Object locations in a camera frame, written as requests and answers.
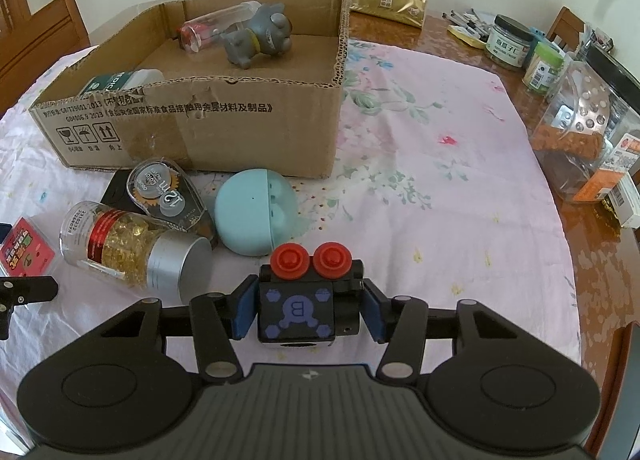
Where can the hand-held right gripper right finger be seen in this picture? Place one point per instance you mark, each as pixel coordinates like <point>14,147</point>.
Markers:
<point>376,312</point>

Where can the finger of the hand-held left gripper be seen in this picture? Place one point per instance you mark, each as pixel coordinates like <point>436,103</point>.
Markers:
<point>3,232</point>
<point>30,290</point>

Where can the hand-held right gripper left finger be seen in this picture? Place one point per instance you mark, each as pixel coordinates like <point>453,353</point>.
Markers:
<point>245,310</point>

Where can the black toy block red wheels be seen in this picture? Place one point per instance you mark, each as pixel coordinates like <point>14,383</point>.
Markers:
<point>295,312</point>

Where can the cardboard box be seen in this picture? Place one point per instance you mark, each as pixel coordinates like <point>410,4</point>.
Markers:
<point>225,130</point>

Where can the white pill bottle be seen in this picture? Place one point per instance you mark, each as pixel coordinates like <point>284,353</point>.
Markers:
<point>120,81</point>

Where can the grey animal figurine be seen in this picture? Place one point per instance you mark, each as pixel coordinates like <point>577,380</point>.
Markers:
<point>260,35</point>

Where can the clear plastic jar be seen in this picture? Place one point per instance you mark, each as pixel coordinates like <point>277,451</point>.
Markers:
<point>220,22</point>

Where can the pink card pack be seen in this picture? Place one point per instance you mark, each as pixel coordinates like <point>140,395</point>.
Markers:
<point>25,247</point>

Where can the light blue egg-shaped toy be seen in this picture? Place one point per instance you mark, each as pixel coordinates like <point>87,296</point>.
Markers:
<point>255,212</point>

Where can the capsule bottle silver lid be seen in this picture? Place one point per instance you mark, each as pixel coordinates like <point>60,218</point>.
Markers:
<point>130,250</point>

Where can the pink floral tablecloth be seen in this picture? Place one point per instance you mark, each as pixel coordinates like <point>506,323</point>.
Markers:
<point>430,190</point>

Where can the clear correction tape dispenser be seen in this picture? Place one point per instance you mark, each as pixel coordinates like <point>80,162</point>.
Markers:
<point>167,195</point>

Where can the wooden panel-back dining chair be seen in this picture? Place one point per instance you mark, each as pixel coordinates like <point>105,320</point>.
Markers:
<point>45,40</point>

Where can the large clear jar black lid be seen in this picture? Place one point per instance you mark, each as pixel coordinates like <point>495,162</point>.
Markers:
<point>580,135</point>

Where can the white medicine box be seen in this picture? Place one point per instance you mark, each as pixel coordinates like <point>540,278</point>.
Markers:
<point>627,200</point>

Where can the yellow sticky note pad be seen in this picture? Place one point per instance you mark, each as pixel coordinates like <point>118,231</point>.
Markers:
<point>465,36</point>

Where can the small jar green lid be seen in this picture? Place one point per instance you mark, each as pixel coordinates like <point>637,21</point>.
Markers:
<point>542,70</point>

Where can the glass jar dark lid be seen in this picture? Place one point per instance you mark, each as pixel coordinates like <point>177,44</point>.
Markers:
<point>509,47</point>

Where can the bunch of black pens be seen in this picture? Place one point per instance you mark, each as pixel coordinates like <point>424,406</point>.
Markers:
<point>467,22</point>

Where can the clear bag of small items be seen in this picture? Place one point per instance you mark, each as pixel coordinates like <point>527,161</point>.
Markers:
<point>597,40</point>

